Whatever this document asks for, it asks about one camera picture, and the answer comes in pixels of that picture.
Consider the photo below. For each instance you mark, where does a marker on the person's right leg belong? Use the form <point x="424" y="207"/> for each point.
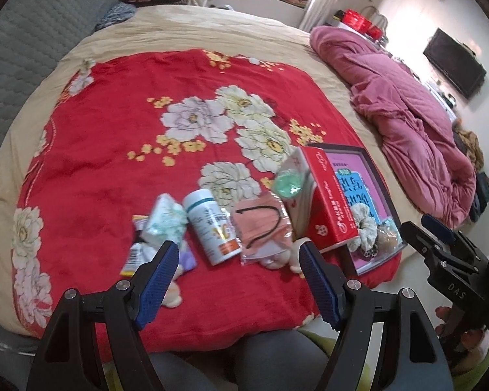
<point x="277" y="358"/>

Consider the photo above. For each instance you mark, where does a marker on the red and white box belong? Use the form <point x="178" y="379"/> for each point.
<point x="330" y="211"/>

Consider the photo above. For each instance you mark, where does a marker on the yellow snack packet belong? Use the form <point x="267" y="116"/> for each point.
<point x="132" y="260"/>

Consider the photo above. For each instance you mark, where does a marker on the white patterned scrunchie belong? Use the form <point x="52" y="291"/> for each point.
<point x="364" y="220"/>

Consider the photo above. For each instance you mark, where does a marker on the plush toy with pink dress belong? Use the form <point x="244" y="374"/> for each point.
<point x="277" y="260"/>

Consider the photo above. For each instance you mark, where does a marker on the beige bed sheet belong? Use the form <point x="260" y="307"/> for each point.
<point x="187" y="24"/>

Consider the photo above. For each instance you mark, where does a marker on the large red container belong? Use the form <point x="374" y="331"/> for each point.
<point x="354" y="18"/>

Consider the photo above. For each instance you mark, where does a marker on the red floral blanket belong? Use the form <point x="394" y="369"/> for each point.
<point x="106" y="130"/>

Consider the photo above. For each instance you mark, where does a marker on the black framed pink tray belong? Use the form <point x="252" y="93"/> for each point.
<point x="350" y="171"/>

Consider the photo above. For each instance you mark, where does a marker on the pink face mask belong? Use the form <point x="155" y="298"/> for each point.
<point x="260" y="228"/>

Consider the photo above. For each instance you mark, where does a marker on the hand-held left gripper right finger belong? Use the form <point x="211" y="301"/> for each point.
<point x="318" y="285"/>

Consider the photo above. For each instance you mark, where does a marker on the dark clothes pile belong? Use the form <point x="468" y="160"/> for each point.
<point x="483" y="195"/>

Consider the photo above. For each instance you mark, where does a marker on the grey quilted headboard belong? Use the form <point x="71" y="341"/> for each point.
<point x="32" y="40"/>

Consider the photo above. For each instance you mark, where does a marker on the person's left leg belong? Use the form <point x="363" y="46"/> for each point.
<point x="179" y="374"/>

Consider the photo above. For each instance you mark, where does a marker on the person's leg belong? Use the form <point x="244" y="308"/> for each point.
<point x="277" y="358"/>
<point x="179" y="374"/>

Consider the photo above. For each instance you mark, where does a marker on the small red container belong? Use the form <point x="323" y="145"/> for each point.
<point x="375" y="31"/>

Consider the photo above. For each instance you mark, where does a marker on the black television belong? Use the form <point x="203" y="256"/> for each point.
<point x="456" y="61"/>

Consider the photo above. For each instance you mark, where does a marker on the person's right hand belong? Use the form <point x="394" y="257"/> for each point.
<point x="472" y="340"/>

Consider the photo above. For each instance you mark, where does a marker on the teal printed tissue pack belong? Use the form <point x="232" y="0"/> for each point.
<point x="165" y="218"/>

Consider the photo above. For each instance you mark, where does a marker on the brown clothes pile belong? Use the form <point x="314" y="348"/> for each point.
<point x="468" y="144"/>

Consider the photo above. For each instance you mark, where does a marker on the plush toy with purple dress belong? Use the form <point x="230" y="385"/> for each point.
<point x="185" y="260"/>

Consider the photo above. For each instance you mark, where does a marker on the pink quilt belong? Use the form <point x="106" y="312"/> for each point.
<point x="391" y="102"/>

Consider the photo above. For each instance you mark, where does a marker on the brown scrunchie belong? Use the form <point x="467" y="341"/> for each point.
<point x="389" y="238"/>

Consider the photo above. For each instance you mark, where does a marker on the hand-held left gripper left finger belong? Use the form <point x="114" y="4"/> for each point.
<point x="159" y="277"/>

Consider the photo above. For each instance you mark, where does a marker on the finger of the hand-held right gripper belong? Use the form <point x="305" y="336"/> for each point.
<point x="448" y="232"/>
<point x="426" y="248"/>

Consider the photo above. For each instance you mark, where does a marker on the white vitamin bottle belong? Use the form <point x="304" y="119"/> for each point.
<point x="212" y="228"/>

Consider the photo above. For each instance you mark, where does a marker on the green round item in packet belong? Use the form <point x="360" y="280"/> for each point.
<point x="289" y="185"/>

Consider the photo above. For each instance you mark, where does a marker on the white cabinet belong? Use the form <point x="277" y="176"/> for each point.
<point x="442" y="97"/>

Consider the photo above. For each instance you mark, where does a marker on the blue patterned cloth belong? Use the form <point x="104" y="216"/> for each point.
<point x="116" y="13"/>

